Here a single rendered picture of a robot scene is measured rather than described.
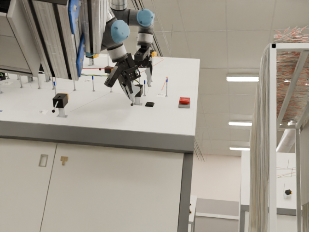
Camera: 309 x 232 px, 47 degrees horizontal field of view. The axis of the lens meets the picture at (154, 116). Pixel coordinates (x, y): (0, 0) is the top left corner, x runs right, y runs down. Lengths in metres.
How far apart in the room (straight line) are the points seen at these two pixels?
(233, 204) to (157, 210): 11.13
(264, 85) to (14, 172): 1.25
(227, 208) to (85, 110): 11.07
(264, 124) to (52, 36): 1.24
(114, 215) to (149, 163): 0.25
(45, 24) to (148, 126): 0.87
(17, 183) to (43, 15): 1.02
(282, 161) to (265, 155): 3.12
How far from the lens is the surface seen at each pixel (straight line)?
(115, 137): 1.51
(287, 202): 4.36
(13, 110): 1.79
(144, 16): 1.67
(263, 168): 1.76
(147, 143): 1.48
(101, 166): 1.54
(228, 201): 12.58
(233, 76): 6.57
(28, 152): 1.65
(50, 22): 0.77
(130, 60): 1.58
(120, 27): 1.35
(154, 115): 1.64
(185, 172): 1.49
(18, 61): 0.87
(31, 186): 1.62
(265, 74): 1.93
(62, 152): 1.60
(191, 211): 10.56
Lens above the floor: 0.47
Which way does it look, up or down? 18 degrees up
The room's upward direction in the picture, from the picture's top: 6 degrees clockwise
